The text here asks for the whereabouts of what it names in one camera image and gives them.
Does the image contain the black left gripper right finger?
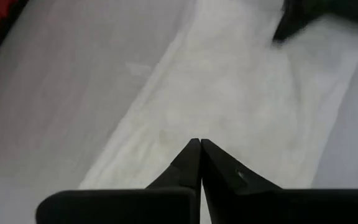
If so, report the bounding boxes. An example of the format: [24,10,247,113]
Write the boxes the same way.
[200,138,358,224]

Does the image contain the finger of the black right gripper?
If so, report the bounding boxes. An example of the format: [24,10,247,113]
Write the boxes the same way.
[272,0,331,44]

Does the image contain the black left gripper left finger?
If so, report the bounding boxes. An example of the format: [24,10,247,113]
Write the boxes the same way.
[35,138,202,224]

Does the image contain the white lace garment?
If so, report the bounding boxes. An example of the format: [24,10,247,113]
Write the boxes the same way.
[78,0,358,224]

